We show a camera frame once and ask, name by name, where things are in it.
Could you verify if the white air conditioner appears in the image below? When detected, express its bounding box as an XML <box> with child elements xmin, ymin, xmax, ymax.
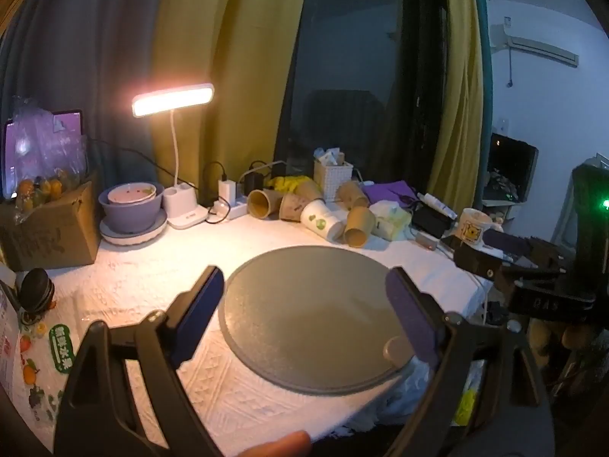
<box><xmin>492</xmin><ymin>33</ymin><xmax>580</xmax><ymax>69</ymax></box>

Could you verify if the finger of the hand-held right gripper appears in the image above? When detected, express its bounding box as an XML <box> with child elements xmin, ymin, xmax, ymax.
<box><xmin>452</xmin><ymin>246</ymin><xmax>517</xmax><ymax>281</ymax></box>
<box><xmin>482</xmin><ymin>229</ymin><xmax>569</xmax><ymax>274</ymax></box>

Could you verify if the black box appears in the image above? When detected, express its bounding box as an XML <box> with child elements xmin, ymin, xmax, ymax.
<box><xmin>411</xmin><ymin>204</ymin><xmax>456</xmax><ymax>239</ymax></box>

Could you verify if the yellow curtain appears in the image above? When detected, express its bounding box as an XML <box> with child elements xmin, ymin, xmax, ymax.
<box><xmin>427</xmin><ymin>0</ymin><xmax>492</xmax><ymax>211</ymax></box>
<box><xmin>149</xmin><ymin>0</ymin><xmax>313</xmax><ymax>201</ymax></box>

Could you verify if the printed fruit plastic bag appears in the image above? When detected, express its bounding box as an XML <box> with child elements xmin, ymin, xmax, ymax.
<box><xmin>0</xmin><ymin>276</ymin><xmax>78</xmax><ymax>422</ymax></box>

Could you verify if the yellow cloth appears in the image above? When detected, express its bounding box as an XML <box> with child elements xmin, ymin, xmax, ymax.
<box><xmin>268</xmin><ymin>176</ymin><xmax>311</xmax><ymax>194</ymax></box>

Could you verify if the brown paper cup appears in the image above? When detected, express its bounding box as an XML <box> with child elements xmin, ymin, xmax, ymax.
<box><xmin>343</xmin><ymin>206</ymin><xmax>378</xmax><ymax>249</ymax></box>
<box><xmin>278</xmin><ymin>193</ymin><xmax>310</xmax><ymax>222</ymax></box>
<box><xmin>246</xmin><ymin>188</ymin><xmax>287</xmax><ymax>221</ymax></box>
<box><xmin>336</xmin><ymin>180</ymin><xmax>371</xmax><ymax>211</ymax></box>
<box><xmin>295</xmin><ymin>179</ymin><xmax>325</xmax><ymax>203</ymax></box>

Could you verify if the black monitor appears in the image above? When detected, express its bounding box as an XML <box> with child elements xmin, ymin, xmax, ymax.
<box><xmin>487</xmin><ymin>133</ymin><xmax>540</xmax><ymax>201</ymax></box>

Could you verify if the white tube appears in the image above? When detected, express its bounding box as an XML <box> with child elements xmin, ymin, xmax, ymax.
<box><xmin>418</xmin><ymin>192</ymin><xmax>460</xmax><ymax>220</ymax></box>

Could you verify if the purple cloth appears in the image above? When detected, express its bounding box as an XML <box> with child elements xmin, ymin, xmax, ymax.
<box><xmin>363</xmin><ymin>180</ymin><xmax>420</xmax><ymax>209</ymax></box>

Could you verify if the grey blue curtain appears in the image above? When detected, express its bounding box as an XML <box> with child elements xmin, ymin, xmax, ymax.
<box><xmin>0</xmin><ymin>0</ymin><xmax>173</xmax><ymax>203</ymax></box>

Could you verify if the black round case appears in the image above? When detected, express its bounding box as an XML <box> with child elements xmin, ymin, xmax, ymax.
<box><xmin>14</xmin><ymin>267</ymin><xmax>57</xmax><ymax>316</ymax></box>

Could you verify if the purple bowl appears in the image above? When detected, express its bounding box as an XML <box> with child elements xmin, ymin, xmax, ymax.
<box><xmin>98</xmin><ymin>182</ymin><xmax>166</xmax><ymax>234</ymax></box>

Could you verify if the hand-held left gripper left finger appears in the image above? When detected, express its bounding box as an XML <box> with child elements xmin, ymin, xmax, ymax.
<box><xmin>54</xmin><ymin>265</ymin><xmax>226</xmax><ymax>457</ymax></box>

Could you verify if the white textured tablecloth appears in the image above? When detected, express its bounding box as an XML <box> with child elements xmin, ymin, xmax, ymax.
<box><xmin>0</xmin><ymin>216</ymin><xmax>487</xmax><ymax>457</ymax></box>

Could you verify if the yellow green packet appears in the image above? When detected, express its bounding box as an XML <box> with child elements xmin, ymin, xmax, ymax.
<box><xmin>454</xmin><ymin>359</ymin><xmax>486</xmax><ymax>427</ymax></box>

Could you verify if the pink inner bowl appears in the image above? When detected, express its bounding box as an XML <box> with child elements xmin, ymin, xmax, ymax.
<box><xmin>107</xmin><ymin>182</ymin><xmax>158</xmax><ymax>206</ymax></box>

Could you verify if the white power strip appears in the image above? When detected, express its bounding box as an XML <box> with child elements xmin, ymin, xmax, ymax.
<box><xmin>207</xmin><ymin>198</ymin><xmax>251</xmax><ymax>222</ymax></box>

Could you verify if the white desk lamp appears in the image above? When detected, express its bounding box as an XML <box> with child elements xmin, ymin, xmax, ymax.
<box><xmin>131</xmin><ymin>82</ymin><xmax>215</xmax><ymax>230</ymax></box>

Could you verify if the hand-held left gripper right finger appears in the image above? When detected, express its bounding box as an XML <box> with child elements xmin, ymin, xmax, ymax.
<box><xmin>382</xmin><ymin>267</ymin><xmax>556</xmax><ymax>457</ymax></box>

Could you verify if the clear bag of fruit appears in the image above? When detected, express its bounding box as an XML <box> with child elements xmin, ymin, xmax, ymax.
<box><xmin>11</xmin><ymin>95</ymin><xmax>92</xmax><ymax>224</ymax></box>

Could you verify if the pale yellow tissue pack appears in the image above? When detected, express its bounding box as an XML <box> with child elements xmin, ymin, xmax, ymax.
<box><xmin>370</xmin><ymin>199</ymin><xmax>413</xmax><ymax>241</ymax></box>

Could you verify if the white charger plug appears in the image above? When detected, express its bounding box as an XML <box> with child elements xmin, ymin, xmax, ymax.
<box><xmin>217</xmin><ymin>178</ymin><xmax>238</xmax><ymax>206</ymax></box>

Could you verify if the grey round mat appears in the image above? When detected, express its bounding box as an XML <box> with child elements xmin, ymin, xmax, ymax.
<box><xmin>218</xmin><ymin>244</ymin><xmax>430</xmax><ymax>396</ymax></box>

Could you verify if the white green print cup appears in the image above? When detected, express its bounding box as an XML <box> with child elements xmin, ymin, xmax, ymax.
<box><xmin>299</xmin><ymin>198</ymin><xmax>348</xmax><ymax>243</ymax></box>

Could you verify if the black cable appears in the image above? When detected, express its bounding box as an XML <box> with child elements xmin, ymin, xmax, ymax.
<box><xmin>88</xmin><ymin>137</ymin><xmax>201</xmax><ymax>192</ymax></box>

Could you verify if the white woven basket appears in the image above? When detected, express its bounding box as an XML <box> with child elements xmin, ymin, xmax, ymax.
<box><xmin>312</xmin><ymin>148</ymin><xmax>355</xmax><ymax>203</ymax></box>

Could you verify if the person's left hand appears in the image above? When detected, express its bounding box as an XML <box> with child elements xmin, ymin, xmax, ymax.
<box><xmin>237</xmin><ymin>430</ymin><xmax>313</xmax><ymax>457</ymax></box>

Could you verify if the white round plate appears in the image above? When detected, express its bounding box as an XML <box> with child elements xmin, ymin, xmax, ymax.
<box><xmin>98</xmin><ymin>208</ymin><xmax>169</xmax><ymax>248</ymax></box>

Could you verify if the dark window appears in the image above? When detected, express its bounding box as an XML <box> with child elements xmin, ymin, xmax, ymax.
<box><xmin>275</xmin><ymin>0</ymin><xmax>451</xmax><ymax>192</ymax></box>

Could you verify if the cardboard box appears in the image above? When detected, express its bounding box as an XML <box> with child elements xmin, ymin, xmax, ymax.
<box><xmin>0</xmin><ymin>178</ymin><xmax>102</xmax><ymax>273</ymax></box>

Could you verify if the white bear print mug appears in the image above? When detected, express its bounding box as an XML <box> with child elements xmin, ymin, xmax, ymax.
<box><xmin>455</xmin><ymin>208</ymin><xmax>496</xmax><ymax>249</ymax></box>

